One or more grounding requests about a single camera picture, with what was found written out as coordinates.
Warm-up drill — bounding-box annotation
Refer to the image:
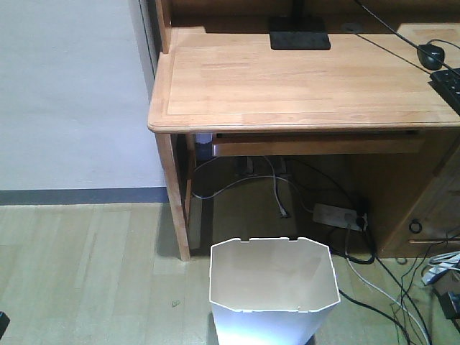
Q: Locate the white plastic trash bin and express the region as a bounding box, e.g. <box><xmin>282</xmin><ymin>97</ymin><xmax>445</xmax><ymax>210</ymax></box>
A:
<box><xmin>209</xmin><ymin>237</ymin><xmax>341</xmax><ymax>344</ymax></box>

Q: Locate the white power strip under desk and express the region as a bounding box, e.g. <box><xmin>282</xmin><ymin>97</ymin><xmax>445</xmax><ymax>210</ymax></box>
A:
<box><xmin>313</xmin><ymin>203</ymin><xmax>367</xmax><ymax>231</ymax></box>

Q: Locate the black monitor stand base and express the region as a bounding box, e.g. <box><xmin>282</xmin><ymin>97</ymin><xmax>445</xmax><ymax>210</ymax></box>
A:
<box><xmin>268</xmin><ymin>1</ymin><xmax>331</xmax><ymax>51</ymax></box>

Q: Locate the wooden desk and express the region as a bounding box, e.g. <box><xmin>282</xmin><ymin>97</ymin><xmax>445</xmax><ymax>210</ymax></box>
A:
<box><xmin>148</xmin><ymin>1</ymin><xmax>459</xmax><ymax>261</ymax></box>

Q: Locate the black computer mouse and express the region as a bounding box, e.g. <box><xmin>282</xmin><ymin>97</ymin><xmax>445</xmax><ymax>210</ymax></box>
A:
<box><xmin>417</xmin><ymin>43</ymin><xmax>445</xmax><ymax>70</ymax></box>

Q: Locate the black keyboard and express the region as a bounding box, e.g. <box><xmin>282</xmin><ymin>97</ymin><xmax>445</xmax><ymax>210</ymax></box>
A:
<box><xmin>430</xmin><ymin>68</ymin><xmax>460</xmax><ymax>114</ymax></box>

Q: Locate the black object at left edge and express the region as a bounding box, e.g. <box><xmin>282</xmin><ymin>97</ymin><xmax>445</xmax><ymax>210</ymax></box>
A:
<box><xmin>0</xmin><ymin>311</ymin><xmax>10</xmax><ymax>338</ymax></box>

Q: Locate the grey cable under desk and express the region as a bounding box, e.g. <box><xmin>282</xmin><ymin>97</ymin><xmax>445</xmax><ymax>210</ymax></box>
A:
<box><xmin>192</xmin><ymin>156</ymin><xmax>290</xmax><ymax>219</ymax></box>

